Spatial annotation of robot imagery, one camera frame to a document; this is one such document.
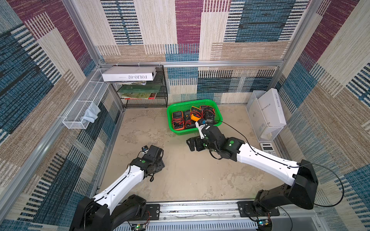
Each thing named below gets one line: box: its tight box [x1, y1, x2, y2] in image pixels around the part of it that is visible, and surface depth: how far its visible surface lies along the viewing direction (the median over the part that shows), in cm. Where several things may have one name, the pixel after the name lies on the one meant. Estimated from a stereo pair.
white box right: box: [257, 88, 287, 128], surface depth 92 cm
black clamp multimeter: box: [203, 107, 216, 125], surface depth 100 cm
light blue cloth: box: [80, 101, 101, 124], surface depth 69 cm
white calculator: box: [259, 142, 278, 157], surface depth 98 cm
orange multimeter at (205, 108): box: [199, 105, 212, 112], surface depth 110 cm
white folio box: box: [101, 65, 157, 82], surface depth 81 cm
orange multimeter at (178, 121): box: [171, 110, 185, 131], surface depth 104 cm
